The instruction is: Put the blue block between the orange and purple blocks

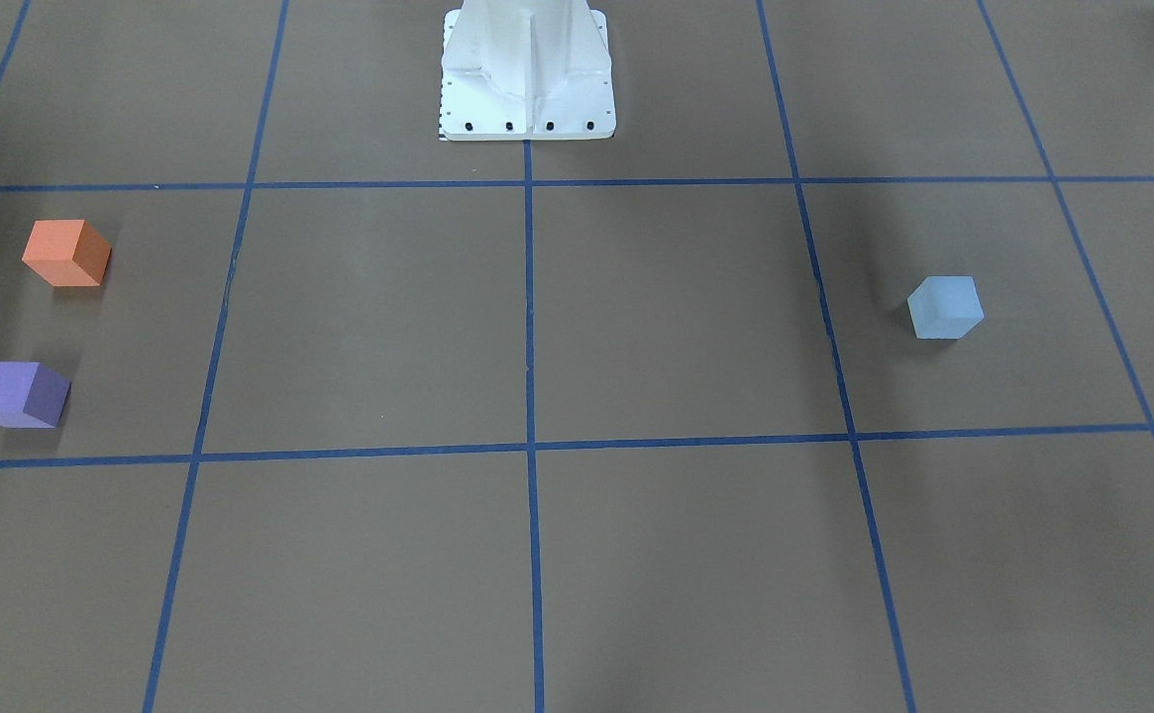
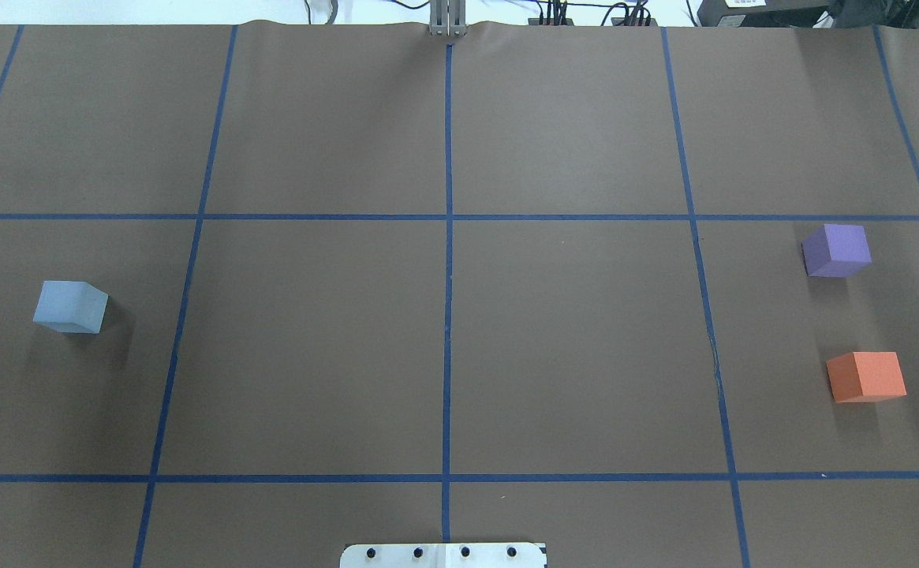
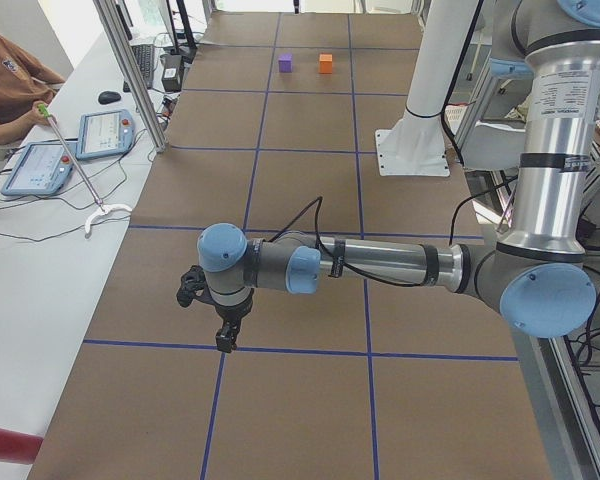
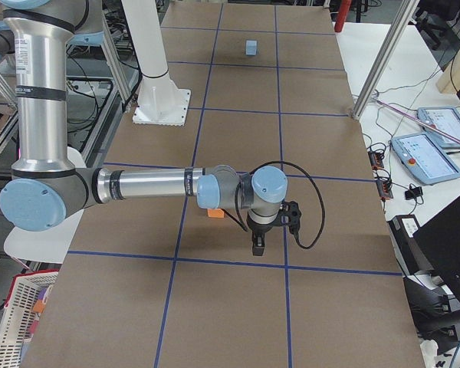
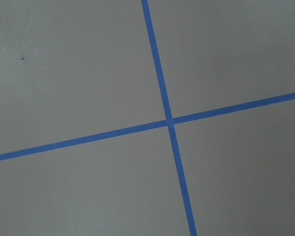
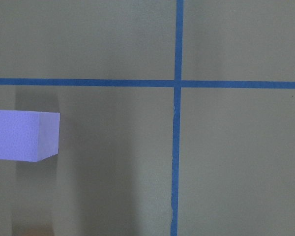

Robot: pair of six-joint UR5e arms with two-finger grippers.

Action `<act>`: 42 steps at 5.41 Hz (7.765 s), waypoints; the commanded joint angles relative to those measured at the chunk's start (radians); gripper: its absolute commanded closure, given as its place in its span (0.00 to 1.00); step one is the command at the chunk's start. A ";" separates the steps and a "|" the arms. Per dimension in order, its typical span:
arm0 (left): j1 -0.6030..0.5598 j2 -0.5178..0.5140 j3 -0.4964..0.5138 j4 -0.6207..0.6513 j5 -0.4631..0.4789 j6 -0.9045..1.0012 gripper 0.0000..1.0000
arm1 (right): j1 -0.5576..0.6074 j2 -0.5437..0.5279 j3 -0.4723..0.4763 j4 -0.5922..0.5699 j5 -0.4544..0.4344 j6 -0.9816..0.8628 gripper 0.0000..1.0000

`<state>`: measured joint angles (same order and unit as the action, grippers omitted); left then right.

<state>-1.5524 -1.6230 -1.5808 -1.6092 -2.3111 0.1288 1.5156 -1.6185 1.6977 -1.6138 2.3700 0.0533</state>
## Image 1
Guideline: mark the light blue foam block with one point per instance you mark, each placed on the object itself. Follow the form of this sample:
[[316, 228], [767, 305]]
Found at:
[[945, 307]]

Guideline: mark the orange foam block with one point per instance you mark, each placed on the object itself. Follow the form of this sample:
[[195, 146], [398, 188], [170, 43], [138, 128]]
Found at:
[[67, 253]]

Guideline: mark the purple foam block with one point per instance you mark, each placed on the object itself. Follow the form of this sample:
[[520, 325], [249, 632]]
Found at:
[[32, 396]]

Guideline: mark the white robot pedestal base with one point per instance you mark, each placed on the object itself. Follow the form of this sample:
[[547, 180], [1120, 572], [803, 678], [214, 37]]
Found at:
[[526, 71]]

